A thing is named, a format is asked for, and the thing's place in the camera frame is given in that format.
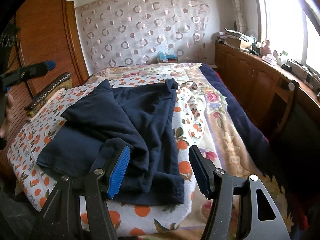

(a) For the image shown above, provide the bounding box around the navy blue printed t-shirt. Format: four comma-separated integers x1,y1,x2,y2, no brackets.
36,79,184,206

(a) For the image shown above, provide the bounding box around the person left hand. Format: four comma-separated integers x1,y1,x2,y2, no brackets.
1,93,14,139

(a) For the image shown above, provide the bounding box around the brown louvered wooden wardrobe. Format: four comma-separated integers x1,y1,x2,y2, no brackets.
0,0,90,170

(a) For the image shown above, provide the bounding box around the floral quilt bedspread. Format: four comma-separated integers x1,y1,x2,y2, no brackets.
89,62,293,240

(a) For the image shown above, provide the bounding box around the navy blue blanket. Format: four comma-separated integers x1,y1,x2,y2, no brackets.
200,63,269,164

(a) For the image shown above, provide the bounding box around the circle patterned sheer curtain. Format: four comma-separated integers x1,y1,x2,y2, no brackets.
75,0,209,73

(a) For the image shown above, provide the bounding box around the blue tissue box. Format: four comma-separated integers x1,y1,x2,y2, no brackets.
157,51,178,63

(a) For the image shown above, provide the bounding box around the wooden window side cabinet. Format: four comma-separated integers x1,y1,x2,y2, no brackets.
215,43,319,138

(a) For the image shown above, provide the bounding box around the pink bottle on sill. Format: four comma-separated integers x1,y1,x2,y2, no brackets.
260,40,272,56

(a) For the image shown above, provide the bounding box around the stack of papers and boxes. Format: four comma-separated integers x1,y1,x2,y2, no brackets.
216,28,255,49

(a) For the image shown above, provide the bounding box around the bright window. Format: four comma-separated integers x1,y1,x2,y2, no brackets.
257,0,319,73

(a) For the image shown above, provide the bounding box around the tied window curtain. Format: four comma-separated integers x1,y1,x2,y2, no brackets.
231,0,247,33

